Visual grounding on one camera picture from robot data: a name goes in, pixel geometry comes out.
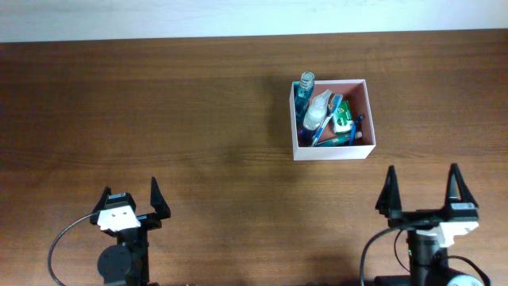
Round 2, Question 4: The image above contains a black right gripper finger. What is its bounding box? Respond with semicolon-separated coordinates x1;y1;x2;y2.
375;165;402;218
444;163;479;211

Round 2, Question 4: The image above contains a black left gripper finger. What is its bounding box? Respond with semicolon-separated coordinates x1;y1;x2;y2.
92;187;111;213
150;177;171;219

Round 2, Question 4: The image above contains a green red toothpaste tube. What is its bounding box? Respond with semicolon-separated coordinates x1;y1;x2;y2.
316;131;363;147

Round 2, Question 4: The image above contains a blue disposable razor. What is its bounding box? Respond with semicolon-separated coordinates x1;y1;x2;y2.
348;114;364;146

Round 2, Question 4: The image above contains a green soap box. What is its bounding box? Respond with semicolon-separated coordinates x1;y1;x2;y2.
332;100;354;133

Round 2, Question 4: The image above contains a clear purple spray bottle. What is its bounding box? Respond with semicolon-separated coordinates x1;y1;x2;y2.
302;89;333;131

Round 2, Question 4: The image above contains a blue white toothbrush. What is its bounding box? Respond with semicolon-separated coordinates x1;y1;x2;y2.
311;94;344;147

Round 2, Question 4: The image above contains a blue mouthwash bottle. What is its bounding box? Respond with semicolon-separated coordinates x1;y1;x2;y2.
294;71;314;123

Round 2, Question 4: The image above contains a pink cardboard box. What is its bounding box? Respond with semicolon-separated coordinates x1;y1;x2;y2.
289;79;376;160

